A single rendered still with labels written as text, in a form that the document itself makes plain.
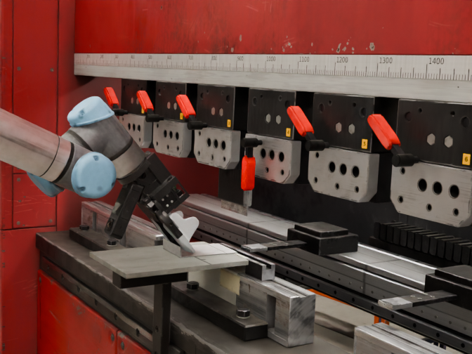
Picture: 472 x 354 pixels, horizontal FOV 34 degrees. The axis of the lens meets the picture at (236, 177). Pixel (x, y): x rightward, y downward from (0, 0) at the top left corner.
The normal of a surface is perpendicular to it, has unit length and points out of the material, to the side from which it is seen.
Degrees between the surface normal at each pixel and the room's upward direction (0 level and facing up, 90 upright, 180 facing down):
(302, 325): 90
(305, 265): 90
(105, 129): 89
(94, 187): 89
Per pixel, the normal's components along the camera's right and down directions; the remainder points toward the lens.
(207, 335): 0.04, -0.99
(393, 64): -0.85, 0.04
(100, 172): 0.53, 0.14
